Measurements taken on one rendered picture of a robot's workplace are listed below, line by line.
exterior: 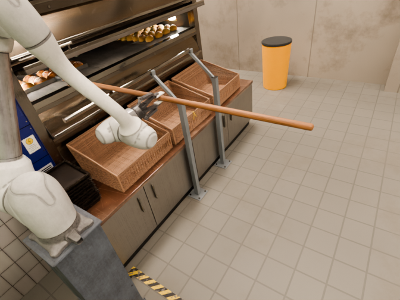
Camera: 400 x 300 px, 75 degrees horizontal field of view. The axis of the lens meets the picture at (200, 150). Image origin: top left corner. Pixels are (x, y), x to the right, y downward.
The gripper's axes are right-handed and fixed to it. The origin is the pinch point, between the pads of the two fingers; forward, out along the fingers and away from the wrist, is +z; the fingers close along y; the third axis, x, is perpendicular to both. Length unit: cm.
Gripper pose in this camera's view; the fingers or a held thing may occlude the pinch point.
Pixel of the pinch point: (159, 97)
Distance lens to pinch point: 147.0
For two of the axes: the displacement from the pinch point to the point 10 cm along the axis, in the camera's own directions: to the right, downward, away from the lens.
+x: 8.3, 2.4, -5.0
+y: 1.3, 7.9, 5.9
